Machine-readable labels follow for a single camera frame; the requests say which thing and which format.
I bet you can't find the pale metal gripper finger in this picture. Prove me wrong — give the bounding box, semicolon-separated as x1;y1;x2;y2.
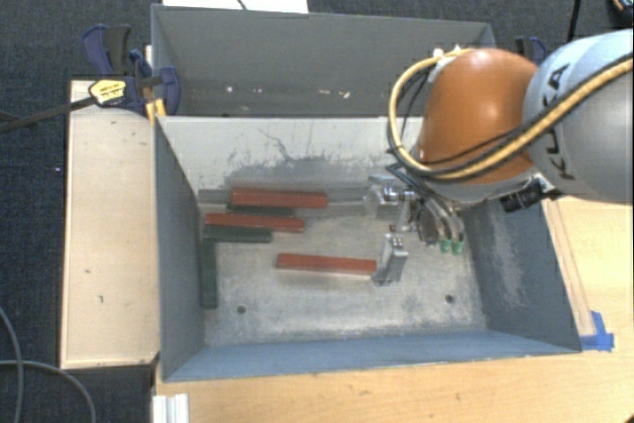
370;234;410;288
365;172;398;219

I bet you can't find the red-brown flat block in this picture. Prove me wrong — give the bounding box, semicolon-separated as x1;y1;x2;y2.
229;186;330;211
275;252;379;276
203;211;306;235

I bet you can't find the grey metal bin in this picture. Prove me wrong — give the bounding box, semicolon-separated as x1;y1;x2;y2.
150;3;583;383

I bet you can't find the dark green flat block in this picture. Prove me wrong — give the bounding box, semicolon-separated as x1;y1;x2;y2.
203;224;274;245
199;236;220;310

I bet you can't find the pale wood flat board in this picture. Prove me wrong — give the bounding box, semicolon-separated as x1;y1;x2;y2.
58;80;162;370

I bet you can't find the black cylinder on white bracket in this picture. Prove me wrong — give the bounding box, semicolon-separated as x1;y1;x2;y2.
498;177;557;214

